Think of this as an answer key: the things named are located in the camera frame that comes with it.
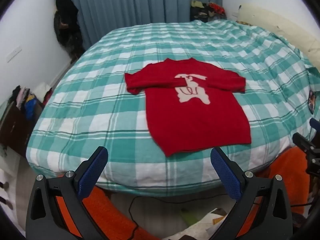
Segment dark hanging clothes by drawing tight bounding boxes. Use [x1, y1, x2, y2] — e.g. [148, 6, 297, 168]
[54, 0, 84, 64]

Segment dark wooden cabinet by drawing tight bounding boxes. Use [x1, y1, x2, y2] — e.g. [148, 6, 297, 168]
[0, 100, 43, 158]

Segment white bag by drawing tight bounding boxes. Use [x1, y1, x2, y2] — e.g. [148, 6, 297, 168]
[32, 81, 53, 105]

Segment bed with green checked blanket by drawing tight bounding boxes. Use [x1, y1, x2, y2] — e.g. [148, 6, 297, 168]
[26, 20, 320, 197]

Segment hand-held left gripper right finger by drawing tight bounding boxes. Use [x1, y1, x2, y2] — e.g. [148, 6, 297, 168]
[210, 147, 293, 240]

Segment white wall switch plate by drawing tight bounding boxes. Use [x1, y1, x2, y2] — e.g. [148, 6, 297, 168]
[6, 46, 22, 63]

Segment scattered papers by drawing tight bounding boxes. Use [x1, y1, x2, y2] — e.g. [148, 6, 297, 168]
[172, 207, 234, 240]

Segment pile of colourful clothes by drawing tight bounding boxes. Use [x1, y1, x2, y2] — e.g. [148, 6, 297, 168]
[190, 0, 227, 22]

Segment blue-grey curtain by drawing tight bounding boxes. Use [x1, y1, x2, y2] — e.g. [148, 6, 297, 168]
[60, 0, 223, 53]

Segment red knit sweater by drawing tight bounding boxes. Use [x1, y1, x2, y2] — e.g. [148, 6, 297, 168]
[124, 57, 252, 157]

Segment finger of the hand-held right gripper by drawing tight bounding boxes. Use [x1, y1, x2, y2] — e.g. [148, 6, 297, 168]
[292, 132, 320, 155]
[309, 118, 320, 132]

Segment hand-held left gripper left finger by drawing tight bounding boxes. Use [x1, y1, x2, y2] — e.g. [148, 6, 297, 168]
[26, 146, 109, 240]

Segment cream headboard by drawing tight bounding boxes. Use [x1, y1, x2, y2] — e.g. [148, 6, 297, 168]
[236, 4, 320, 60]

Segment dark printed round item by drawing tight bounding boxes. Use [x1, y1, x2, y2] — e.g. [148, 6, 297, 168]
[308, 89, 317, 114]

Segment clothes heap on cabinet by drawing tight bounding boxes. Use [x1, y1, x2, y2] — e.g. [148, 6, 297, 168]
[9, 85, 42, 120]

